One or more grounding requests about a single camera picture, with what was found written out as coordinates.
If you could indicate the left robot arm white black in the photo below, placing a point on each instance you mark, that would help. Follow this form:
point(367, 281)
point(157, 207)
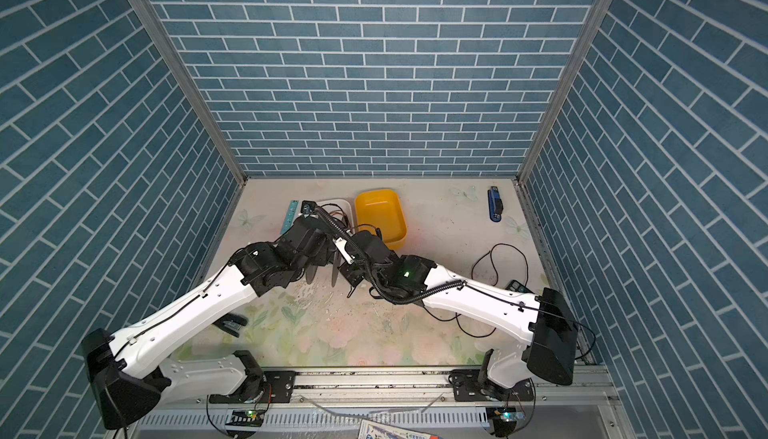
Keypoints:
point(129, 370)

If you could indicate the right green circuit board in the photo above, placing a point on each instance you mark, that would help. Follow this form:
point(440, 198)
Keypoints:
point(504, 421)

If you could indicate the yellow plastic tray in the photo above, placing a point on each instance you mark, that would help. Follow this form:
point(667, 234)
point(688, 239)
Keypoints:
point(382, 209)

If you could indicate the printed paper sheet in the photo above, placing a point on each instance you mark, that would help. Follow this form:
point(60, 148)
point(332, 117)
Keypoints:
point(373, 430)

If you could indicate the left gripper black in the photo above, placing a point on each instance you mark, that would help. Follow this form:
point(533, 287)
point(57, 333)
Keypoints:
point(324, 256)

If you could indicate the grey cable spool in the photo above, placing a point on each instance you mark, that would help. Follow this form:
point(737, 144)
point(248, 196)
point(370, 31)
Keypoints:
point(321, 268)

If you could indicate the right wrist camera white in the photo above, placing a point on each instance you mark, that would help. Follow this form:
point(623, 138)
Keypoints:
point(340, 244)

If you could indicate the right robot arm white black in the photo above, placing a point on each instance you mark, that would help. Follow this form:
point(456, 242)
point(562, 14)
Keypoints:
point(543, 326)

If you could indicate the black remote control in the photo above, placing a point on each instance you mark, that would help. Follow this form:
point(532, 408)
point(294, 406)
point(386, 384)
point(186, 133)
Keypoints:
point(516, 287)

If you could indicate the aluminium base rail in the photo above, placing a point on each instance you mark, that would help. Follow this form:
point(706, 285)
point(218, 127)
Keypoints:
point(444, 401)

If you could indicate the white plastic tray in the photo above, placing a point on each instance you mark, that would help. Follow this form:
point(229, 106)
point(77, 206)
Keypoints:
point(340, 209)

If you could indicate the left green circuit board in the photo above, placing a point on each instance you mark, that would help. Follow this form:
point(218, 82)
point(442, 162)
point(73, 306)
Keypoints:
point(249, 418)

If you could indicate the green circuit board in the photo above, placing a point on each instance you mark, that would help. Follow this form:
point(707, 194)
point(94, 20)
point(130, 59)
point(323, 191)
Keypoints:
point(504, 421)
point(249, 418)

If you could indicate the blue stapler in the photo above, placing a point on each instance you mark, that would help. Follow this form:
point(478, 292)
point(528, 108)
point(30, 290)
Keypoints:
point(495, 204)

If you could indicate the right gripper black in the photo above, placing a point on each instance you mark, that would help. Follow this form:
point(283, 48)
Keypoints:
point(351, 274)

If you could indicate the black stapler on table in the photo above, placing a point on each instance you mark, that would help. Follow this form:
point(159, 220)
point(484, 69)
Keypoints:
point(232, 324)

